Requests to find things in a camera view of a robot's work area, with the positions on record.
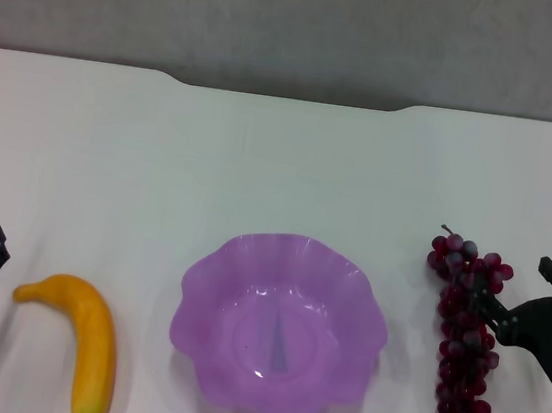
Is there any dark red grape bunch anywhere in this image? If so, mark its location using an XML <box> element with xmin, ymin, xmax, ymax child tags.
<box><xmin>407</xmin><ymin>223</ymin><xmax>540</xmax><ymax>413</ymax></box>

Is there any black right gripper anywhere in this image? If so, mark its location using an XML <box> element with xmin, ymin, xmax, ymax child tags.
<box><xmin>449</xmin><ymin>245</ymin><xmax>552</xmax><ymax>399</ymax></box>

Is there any purple scalloped plastic bowl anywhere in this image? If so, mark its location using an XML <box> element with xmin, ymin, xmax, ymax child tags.
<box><xmin>158</xmin><ymin>219</ymin><xmax>400</xmax><ymax>413</ymax></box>

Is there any yellow plastic banana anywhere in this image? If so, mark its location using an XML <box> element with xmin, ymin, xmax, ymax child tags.
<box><xmin>0</xmin><ymin>267</ymin><xmax>128</xmax><ymax>413</ymax></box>

